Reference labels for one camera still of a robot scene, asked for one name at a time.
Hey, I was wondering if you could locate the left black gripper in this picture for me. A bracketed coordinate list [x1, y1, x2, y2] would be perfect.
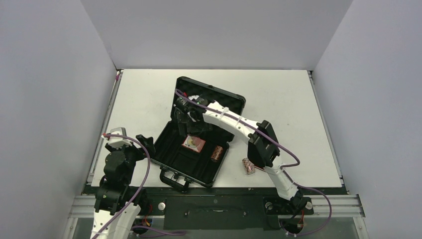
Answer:
[107, 134, 154, 183]

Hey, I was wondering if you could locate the red playing card box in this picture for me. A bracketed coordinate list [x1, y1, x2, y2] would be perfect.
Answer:
[182, 135, 206, 153]

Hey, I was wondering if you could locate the black foam-lined carrying case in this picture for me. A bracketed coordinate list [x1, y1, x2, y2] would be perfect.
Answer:
[152, 76, 246, 192]

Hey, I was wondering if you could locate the poker chip roll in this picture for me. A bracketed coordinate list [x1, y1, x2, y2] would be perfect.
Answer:
[242, 158, 255, 175]
[211, 146, 223, 162]

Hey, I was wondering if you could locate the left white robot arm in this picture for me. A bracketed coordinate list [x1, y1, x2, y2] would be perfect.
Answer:
[90, 131, 155, 239]

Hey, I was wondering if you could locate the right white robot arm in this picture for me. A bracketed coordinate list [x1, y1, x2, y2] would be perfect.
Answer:
[173, 90, 301, 213]

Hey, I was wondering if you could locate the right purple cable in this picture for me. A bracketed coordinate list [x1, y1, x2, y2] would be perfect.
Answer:
[175, 89, 332, 237]

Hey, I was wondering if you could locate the purple cable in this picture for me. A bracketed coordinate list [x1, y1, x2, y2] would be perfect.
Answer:
[91, 133, 152, 239]
[175, 89, 332, 237]

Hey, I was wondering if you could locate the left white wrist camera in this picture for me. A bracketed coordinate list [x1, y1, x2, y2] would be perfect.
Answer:
[102, 127, 130, 149]

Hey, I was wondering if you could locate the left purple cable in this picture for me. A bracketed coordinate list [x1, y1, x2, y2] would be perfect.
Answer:
[91, 133, 152, 239]

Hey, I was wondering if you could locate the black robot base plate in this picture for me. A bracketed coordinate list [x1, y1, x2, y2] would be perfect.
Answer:
[82, 186, 350, 232]

